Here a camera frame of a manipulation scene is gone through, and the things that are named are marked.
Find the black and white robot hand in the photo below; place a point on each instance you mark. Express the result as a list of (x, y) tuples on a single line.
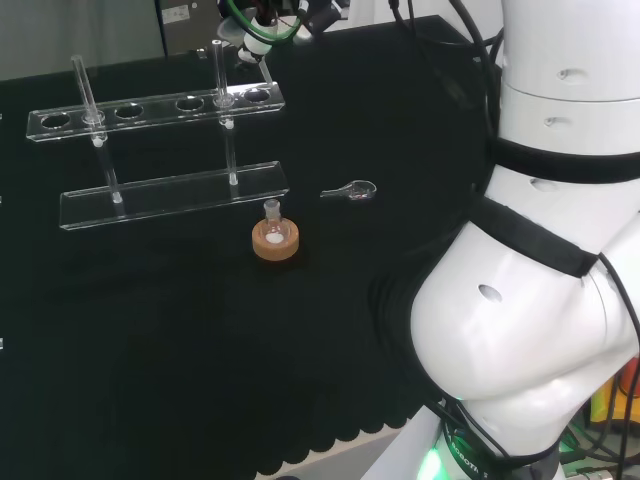
[(257, 42)]

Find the clear acrylic funnel stand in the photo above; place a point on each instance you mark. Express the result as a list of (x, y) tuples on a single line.
[(175, 192)]

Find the dark grey box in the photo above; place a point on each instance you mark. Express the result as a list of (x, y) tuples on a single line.
[(190, 25)]

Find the small round-bottom glass flask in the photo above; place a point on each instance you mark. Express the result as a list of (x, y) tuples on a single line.
[(272, 222)]

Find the pale board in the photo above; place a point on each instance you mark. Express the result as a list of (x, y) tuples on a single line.
[(75, 30)]

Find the black bench cloth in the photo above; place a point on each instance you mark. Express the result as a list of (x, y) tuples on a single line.
[(150, 325)]

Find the yellow stop button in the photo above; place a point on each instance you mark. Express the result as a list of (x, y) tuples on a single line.
[(607, 405)]

